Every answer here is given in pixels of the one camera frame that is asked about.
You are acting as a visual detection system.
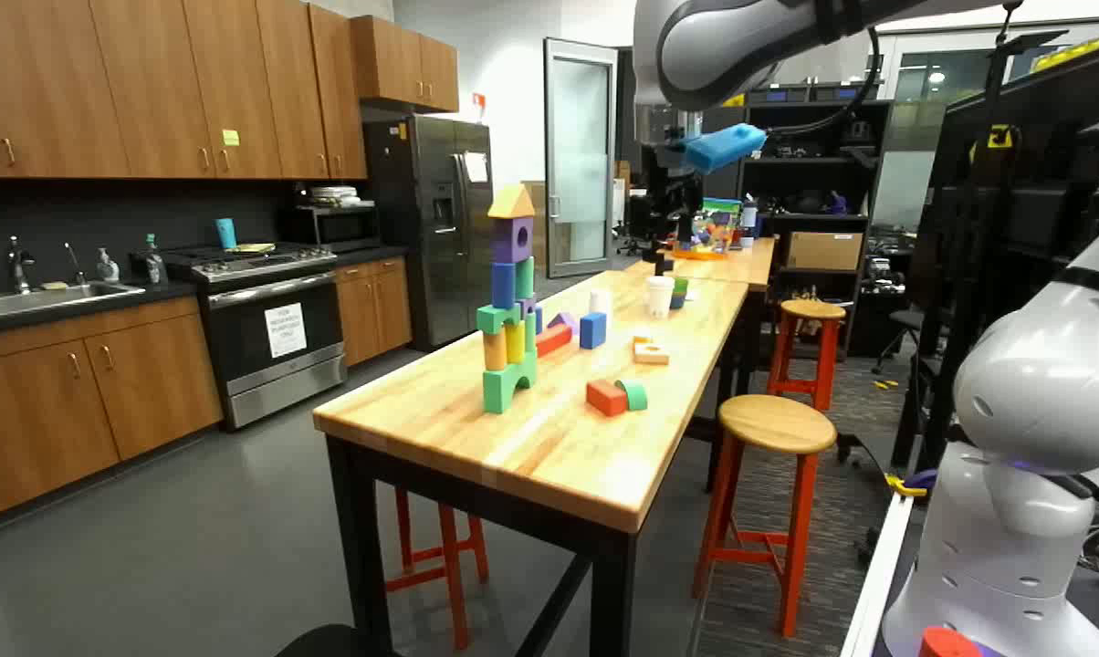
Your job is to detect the yellow triangular roof block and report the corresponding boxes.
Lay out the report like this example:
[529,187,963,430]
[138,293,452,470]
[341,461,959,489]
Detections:
[486,181,542,226]

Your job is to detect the large wooden wall cabinets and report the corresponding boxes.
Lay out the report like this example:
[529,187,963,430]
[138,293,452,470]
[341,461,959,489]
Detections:
[0,0,370,187]

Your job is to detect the tall green tower block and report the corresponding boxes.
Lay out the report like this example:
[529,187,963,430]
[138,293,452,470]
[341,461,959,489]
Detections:
[510,257,542,308]

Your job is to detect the white paper on oven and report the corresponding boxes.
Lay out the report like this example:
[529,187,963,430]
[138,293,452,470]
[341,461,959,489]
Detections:
[264,301,313,363]

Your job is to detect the orange stool with wooden seat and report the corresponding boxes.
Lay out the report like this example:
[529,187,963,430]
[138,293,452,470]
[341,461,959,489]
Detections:
[691,391,840,641]
[763,296,850,417]
[385,486,494,657]

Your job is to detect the white bowls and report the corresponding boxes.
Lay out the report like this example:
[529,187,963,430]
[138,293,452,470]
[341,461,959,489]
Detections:
[306,181,370,212]

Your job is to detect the red button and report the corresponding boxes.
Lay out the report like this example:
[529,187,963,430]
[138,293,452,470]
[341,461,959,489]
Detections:
[917,623,985,657]

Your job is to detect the glass door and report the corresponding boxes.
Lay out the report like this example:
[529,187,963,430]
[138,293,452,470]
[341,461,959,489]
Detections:
[542,32,626,280]

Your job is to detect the green dish bottle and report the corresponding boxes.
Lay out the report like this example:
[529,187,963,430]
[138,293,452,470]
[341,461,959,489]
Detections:
[144,229,169,287]

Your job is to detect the purple foam block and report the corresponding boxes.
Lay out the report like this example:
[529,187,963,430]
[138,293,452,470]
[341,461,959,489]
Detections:
[489,217,537,270]

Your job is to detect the black microwave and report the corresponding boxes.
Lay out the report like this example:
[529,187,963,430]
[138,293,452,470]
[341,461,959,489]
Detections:
[276,197,385,253]

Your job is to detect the black storage shelf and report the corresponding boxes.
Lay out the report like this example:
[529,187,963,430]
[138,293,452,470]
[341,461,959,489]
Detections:
[742,82,896,239]

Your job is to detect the white mounting rail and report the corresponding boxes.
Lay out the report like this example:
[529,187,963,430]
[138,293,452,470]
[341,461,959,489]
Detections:
[836,489,917,657]

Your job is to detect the black round seat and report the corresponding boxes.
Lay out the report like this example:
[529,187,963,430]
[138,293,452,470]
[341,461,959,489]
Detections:
[274,621,400,657]

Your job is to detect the wooden table with black legs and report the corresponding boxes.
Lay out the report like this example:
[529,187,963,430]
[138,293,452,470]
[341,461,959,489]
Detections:
[309,234,781,657]

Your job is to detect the black equipment rack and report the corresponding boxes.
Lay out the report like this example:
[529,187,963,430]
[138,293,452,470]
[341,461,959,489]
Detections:
[891,32,1099,483]

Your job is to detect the blue tower block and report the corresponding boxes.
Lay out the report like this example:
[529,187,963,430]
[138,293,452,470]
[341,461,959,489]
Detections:
[489,258,523,312]

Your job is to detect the stainless steel refrigerator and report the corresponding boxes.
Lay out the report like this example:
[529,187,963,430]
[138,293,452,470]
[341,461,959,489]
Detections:
[363,108,495,354]

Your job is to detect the wide wooden base cabinet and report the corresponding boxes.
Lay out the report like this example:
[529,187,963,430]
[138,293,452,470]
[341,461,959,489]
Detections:
[0,296,228,528]

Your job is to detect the cardboard box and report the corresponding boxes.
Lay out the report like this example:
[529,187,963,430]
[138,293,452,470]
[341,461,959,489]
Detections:
[784,226,870,276]

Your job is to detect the small green tower block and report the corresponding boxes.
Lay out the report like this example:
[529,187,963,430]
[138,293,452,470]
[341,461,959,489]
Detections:
[470,302,515,340]

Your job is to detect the small wooden wall cabinet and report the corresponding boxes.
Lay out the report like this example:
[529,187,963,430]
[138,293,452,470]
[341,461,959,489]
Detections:
[349,12,463,117]

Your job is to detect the colourful toy clutter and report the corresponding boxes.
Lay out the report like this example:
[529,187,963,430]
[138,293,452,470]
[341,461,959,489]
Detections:
[691,194,763,257]

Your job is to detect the white cup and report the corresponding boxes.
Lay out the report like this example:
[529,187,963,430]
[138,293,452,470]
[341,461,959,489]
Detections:
[648,253,677,320]

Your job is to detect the sink faucet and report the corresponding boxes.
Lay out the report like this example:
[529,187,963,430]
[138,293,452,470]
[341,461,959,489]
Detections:
[4,234,37,301]

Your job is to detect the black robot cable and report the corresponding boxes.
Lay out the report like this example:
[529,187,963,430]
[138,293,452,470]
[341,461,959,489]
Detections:
[800,17,896,139]

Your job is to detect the black kitchen countertop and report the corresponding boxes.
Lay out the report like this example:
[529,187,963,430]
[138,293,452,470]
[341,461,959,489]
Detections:
[0,280,200,340]

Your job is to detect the stainless steel oven range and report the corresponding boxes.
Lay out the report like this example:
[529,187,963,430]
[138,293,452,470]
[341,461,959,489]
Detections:
[163,245,349,436]

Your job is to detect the light blue foam object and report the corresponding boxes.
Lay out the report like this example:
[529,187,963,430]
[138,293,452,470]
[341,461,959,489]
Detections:
[683,122,772,174]

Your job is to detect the long red foam block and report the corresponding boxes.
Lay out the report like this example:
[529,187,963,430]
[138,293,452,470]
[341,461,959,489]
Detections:
[532,325,577,363]

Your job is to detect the narrow wooden base cabinet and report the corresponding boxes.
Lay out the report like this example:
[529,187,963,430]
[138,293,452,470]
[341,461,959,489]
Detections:
[332,253,416,370]

